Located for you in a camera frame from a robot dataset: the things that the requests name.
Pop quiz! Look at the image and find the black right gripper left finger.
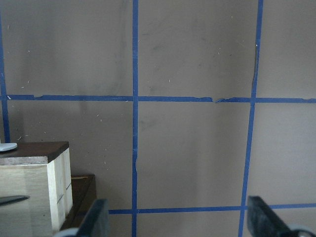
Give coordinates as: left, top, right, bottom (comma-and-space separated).
53, 199, 109, 237

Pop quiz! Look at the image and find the wooden drawer with white handle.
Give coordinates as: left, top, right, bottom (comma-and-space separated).
0, 141, 73, 237

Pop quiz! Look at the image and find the dark brown wooden cabinet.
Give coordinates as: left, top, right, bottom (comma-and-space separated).
60, 174, 97, 230

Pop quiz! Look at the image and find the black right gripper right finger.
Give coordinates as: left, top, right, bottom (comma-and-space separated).
247, 196, 315, 237

